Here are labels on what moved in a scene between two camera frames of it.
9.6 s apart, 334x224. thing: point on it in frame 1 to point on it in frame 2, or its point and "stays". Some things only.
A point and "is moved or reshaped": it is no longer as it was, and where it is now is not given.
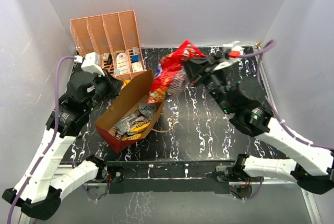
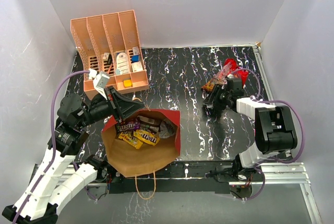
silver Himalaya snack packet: x=147 y=109 to x=167 y=129
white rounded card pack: x=122 y=63 stays
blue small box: x=135 y=58 stays
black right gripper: x=195 y=67 to x=213 y=98
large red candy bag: x=170 y=78 is moved or reshaped
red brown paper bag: x=130 y=119 is moved or reshaped
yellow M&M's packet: x=139 y=126 to x=147 y=137
